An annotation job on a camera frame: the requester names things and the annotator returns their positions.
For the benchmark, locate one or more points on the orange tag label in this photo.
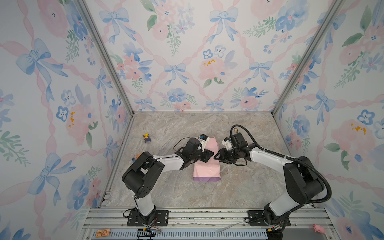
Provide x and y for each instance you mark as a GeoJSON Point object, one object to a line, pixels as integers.
{"type": "Point", "coordinates": [103, 233]}

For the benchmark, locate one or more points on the pink pig toy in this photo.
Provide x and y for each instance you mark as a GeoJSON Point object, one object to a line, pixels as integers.
{"type": "Point", "coordinates": [319, 229]}

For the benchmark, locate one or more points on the purple pink wrapping paper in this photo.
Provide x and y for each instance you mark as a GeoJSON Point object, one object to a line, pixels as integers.
{"type": "Point", "coordinates": [210, 171]}

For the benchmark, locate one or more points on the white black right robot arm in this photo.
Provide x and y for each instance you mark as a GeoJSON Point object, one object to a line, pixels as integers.
{"type": "Point", "coordinates": [301, 179]}

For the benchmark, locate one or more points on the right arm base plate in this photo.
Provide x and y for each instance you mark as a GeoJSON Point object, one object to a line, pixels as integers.
{"type": "Point", "coordinates": [262, 218]}

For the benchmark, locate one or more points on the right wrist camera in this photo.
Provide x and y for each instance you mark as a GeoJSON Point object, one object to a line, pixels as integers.
{"type": "Point", "coordinates": [236, 141]}

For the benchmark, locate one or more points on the orange blue toy figure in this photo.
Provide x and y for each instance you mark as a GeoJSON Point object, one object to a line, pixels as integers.
{"type": "Point", "coordinates": [136, 157]}

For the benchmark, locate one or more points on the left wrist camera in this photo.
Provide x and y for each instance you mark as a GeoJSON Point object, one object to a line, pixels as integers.
{"type": "Point", "coordinates": [203, 139]}

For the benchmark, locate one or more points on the purple yellow toy figure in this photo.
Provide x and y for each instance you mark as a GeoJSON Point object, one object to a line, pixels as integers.
{"type": "Point", "coordinates": [146, 138]}

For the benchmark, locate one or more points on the aluminium front rail frame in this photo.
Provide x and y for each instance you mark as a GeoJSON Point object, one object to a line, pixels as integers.
{"type": "Point", "coordinates": [207, 224]}

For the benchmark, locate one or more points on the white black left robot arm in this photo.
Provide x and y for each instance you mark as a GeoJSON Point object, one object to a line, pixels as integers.
{"type": "Point", "coordinates": [141, 177]}

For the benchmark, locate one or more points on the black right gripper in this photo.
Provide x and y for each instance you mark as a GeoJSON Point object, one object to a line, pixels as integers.
{"type": "Point", "coordinates": [226, 160]}

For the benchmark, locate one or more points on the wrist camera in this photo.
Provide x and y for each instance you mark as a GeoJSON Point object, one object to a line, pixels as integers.
{"type": "Point", "coordinates": [236, 141]}
{"type": "Point", "coordinates": [203, 139]}

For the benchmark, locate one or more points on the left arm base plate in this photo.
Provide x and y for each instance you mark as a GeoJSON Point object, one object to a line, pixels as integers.
{"type": "Point", "coordinates": [157, 218]}

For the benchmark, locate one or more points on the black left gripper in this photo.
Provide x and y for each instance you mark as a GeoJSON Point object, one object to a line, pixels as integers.
{"type": "Point", "coordinates": [206, 153]}

